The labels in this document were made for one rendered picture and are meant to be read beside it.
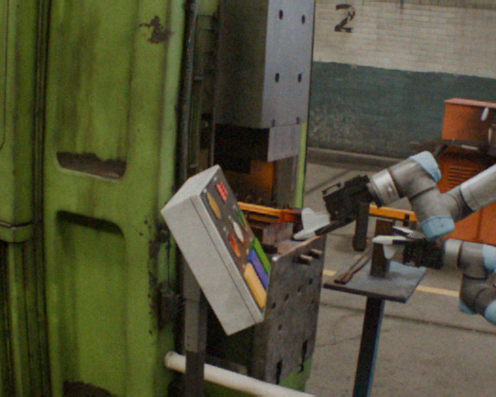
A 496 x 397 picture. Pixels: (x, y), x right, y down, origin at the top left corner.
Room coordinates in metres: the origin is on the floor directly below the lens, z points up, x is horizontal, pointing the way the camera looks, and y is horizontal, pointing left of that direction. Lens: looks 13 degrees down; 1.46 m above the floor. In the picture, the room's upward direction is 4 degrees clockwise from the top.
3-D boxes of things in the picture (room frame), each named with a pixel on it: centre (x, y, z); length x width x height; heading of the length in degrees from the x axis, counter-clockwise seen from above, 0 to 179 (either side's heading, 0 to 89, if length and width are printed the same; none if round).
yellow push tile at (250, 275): (1.27, -0.02, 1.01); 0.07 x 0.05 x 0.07; 177
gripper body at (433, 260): (1.72, -0.50, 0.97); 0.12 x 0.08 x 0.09; 62
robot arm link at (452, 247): (1.69, -0.57, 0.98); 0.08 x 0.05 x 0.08; 152
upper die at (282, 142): (2.01, 0.09, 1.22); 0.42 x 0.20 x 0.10; 62
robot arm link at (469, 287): (1.63, -0.64, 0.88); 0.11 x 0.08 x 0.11; 11
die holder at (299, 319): (2.07, 0.07, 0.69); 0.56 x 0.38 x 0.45; 62
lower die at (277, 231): (2.01, 0.09, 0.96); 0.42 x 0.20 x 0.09; 62
